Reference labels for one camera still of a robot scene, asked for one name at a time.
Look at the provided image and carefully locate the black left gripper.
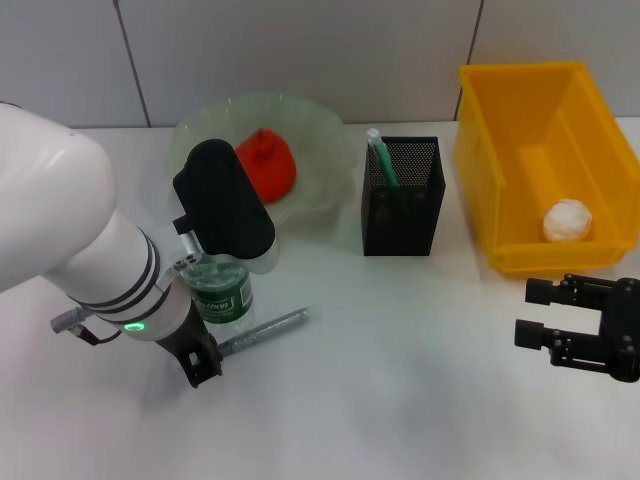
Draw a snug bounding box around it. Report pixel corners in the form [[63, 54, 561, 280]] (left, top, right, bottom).
[[155, 299, 225, 389]]

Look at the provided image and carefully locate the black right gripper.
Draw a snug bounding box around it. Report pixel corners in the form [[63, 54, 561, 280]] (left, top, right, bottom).
[[513, 272, 640, 385]]

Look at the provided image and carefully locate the clear water bottle green label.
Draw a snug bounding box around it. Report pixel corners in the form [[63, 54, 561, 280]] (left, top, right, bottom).
[[178, 257, 256, 337]]

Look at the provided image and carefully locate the grey marker pen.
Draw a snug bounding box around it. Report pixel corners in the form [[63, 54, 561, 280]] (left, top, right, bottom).
[[217, 305, 312, 357]]

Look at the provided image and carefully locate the white paper ball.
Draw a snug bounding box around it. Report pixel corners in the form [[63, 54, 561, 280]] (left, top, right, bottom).
[[542, 198, 595, 242]]

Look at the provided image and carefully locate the red tomato-shaped object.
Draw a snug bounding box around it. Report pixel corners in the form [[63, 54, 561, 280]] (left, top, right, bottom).
[[234, 127, 297, 205]]

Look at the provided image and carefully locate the mint green utility knife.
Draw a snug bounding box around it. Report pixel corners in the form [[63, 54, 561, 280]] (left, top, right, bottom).
[[366, 127, 402, 189]]

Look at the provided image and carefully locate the black mesh pen holder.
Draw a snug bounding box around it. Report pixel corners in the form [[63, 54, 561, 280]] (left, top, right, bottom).
[[360, 135, 447, 258]]

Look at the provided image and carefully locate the green glass fruit bowl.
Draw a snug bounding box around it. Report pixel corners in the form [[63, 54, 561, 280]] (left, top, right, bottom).
[[164, 90, 360, 232]]

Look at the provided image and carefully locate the yellow plastic bin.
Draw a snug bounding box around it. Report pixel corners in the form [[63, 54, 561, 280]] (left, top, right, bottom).
[[453, 60, 640, 279]]

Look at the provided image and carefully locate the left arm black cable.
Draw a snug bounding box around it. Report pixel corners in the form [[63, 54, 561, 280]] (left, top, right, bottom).
[[48, 307, 125, 347]]

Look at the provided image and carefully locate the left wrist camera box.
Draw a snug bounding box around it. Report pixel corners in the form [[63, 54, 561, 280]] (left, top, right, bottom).
[[172, 138, 277, 274]]

